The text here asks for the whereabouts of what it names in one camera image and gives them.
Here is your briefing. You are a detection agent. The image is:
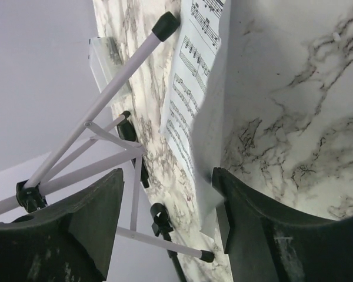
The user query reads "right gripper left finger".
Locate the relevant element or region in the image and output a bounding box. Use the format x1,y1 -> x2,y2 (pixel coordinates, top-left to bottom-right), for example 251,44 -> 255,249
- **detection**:
0,169 -> 124,281

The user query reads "white sheet music page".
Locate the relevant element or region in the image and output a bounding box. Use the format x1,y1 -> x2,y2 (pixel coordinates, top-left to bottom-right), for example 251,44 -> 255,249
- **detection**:
160,1 -> 231,238

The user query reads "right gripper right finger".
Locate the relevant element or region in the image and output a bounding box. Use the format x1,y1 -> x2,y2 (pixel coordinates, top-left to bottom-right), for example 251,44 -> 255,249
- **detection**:
212,167 -> 353,281

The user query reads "lilac perforated music stand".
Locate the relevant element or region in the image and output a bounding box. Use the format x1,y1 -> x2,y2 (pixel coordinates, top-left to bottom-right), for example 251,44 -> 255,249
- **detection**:
0,12 -> 215,263

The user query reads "clear plastic compartment box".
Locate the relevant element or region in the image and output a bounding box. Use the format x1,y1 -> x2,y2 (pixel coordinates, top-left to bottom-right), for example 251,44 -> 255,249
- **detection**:
88,36 -> 122,92

